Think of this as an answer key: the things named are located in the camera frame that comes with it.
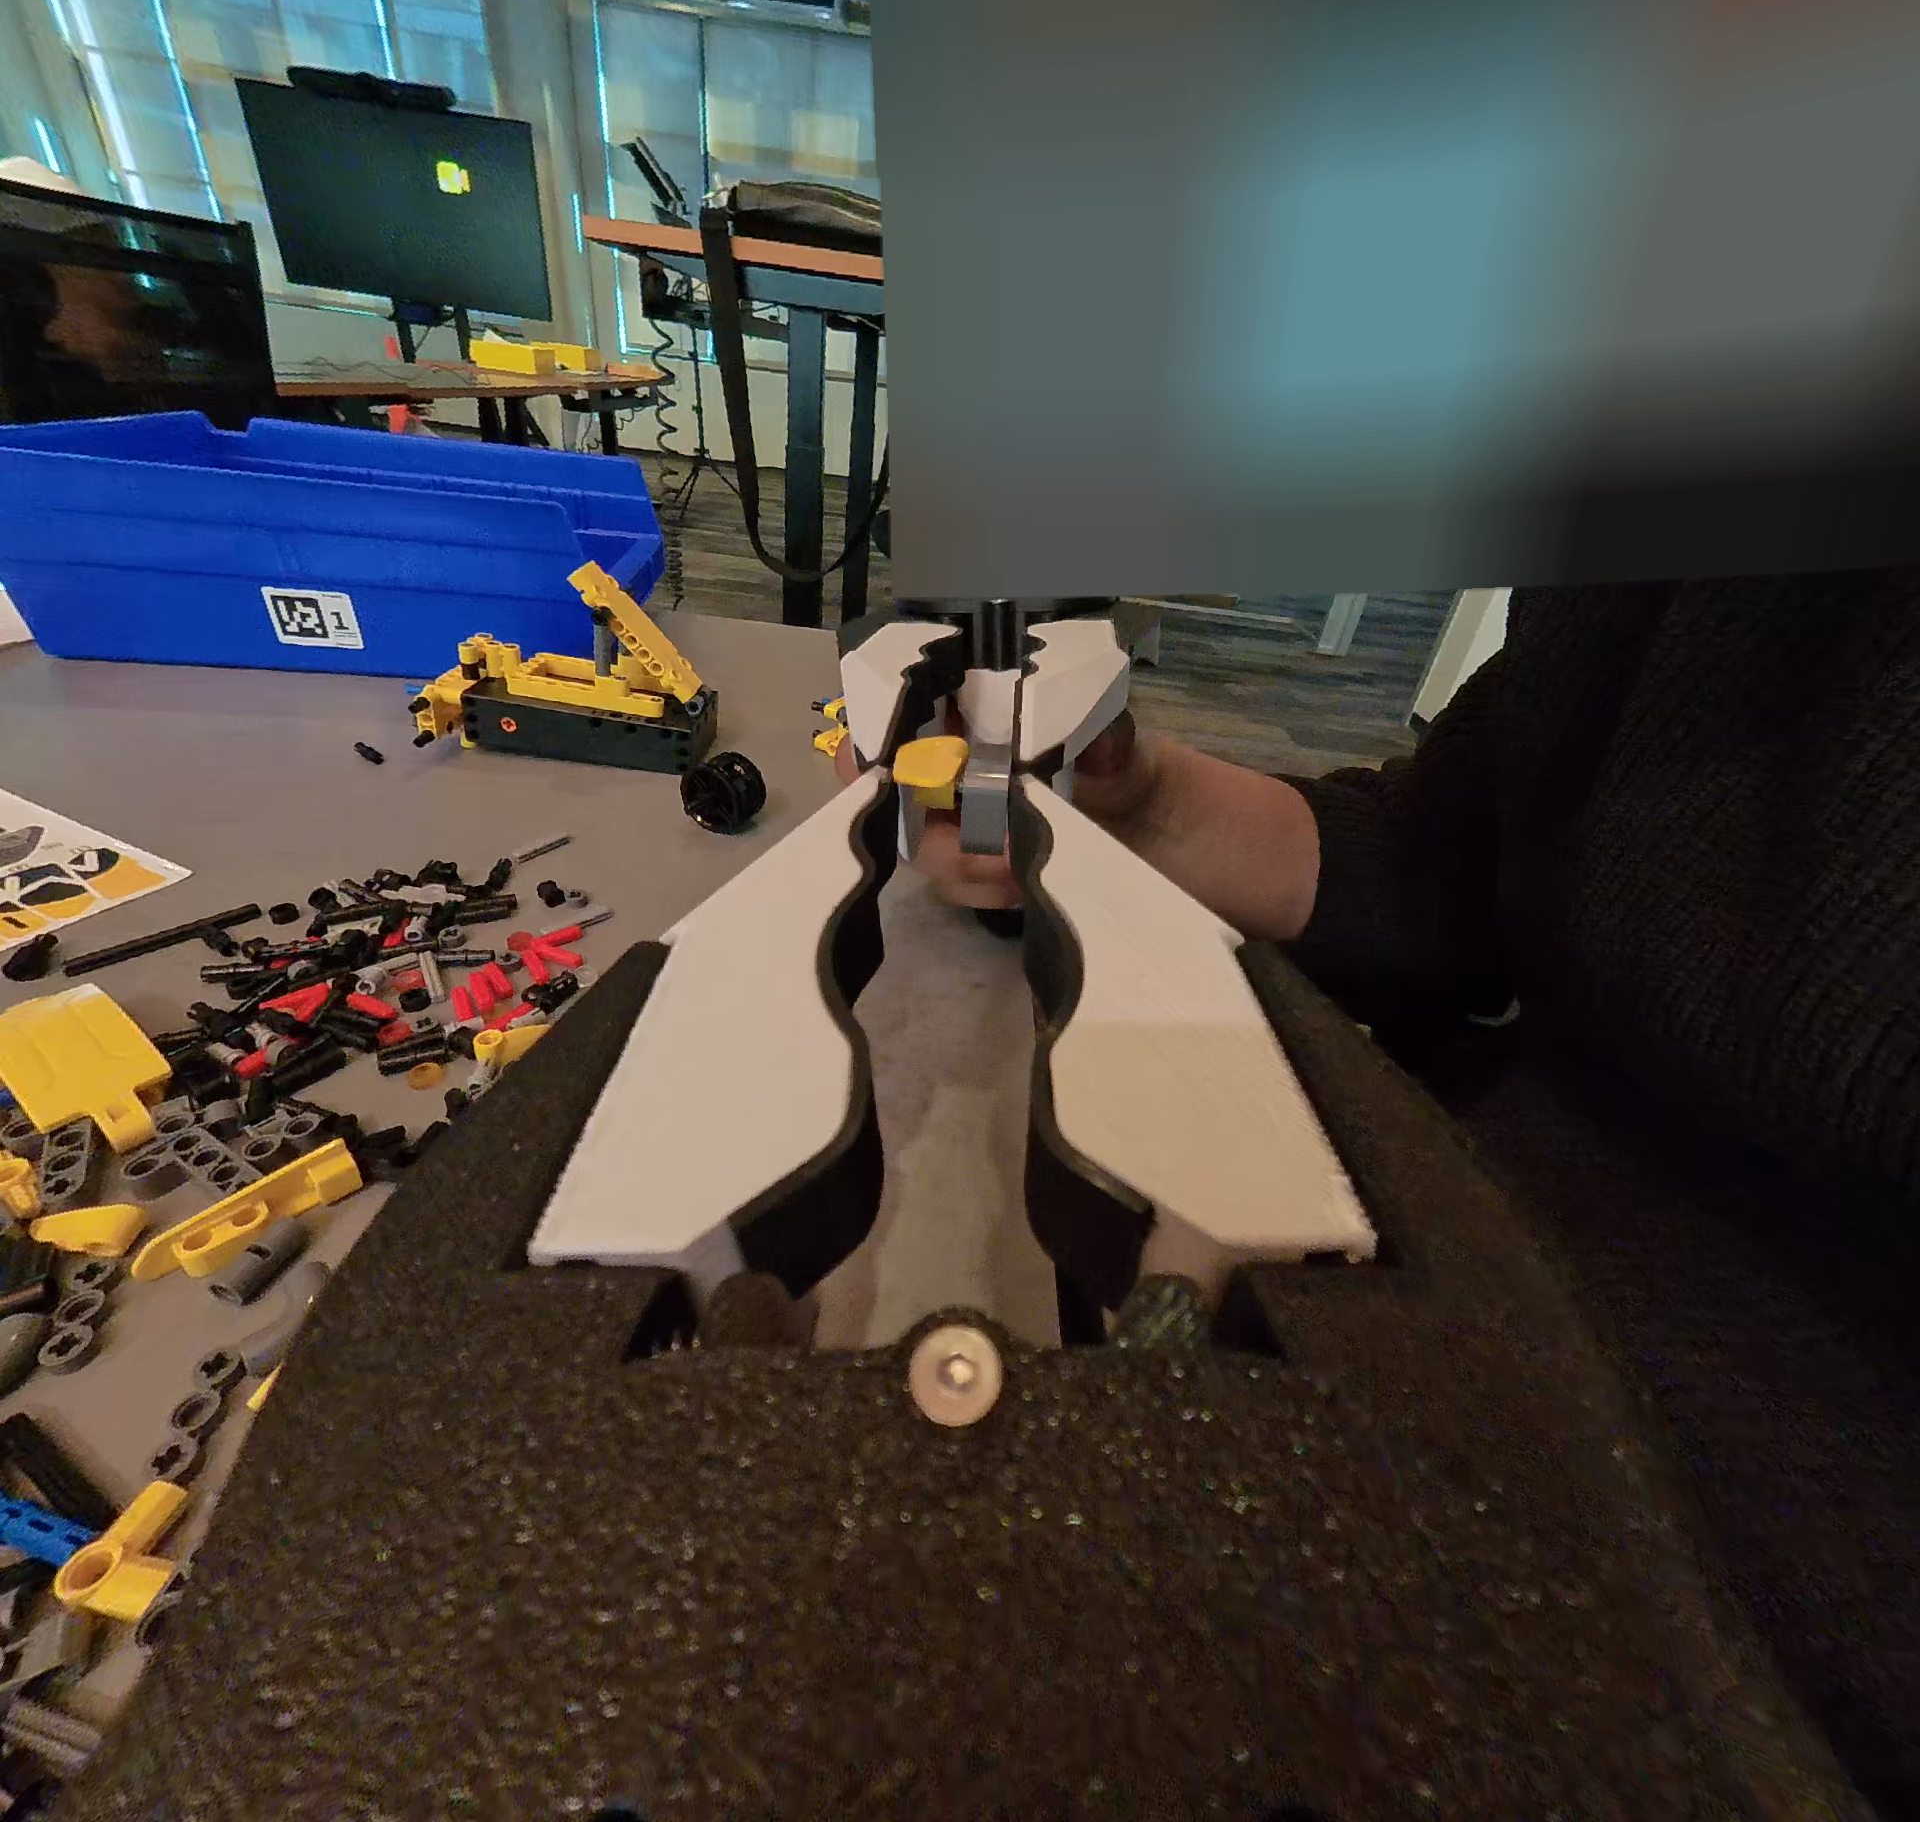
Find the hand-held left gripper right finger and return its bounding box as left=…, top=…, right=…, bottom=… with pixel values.
left=1013, top=777, right=1382, bottom=1276

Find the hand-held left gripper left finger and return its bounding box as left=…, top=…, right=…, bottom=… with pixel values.
left=525, top=771, right=900, bottom=1276

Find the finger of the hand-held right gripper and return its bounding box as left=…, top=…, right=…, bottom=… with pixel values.
left=1013, top=618, right=1138, bottom=803
left=836, top=618, right=963, bottom=781

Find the person's right hand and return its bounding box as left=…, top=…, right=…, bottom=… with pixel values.
left=1068, top=725, right=1324, bottom=941

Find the black toy wheel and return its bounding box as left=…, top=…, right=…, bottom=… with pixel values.
left=680, top=750, right=771, bottom=837

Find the yellow black toy vehicle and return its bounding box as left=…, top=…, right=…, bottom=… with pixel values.
left=409, top=561, right=722, bottom=777

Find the wooden top desk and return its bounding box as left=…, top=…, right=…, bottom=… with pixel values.
left=584, top=210, right=888, bottom=631

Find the black bag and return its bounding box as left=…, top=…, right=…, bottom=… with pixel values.
left=726, top=177, right=888, bottom=259

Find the pile of toy building parts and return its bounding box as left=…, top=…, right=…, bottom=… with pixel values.
left=0, top=831, right=620, bottom=1786

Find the low work table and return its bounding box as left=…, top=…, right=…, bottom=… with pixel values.
left=275, top=356, right=674, bottom=456

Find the person's torso in dark sweater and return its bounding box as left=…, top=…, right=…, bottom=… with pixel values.
left=1350, top=584, right=1920, bottom=1822

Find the large yellow curved panel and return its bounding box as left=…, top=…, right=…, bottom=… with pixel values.
left=0, top=986, right=172, bottom=1152

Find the yellow black sticker sheet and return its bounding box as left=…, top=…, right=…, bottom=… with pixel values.
left=0, top=786, right=195, bottom=953

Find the blue plastic bin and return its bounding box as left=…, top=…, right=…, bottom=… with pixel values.
left=0, top=410, right=666, bottom=661

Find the black monitor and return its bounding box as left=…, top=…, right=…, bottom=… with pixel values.
left=236, top=66, right=556, bottom=323

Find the webcam bar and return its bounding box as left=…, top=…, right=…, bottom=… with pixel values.
left=286, top=65, right=460, bottom=114

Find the black laptop screen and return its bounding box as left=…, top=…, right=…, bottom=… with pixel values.
left=0, top=184, right=279, bottom=429

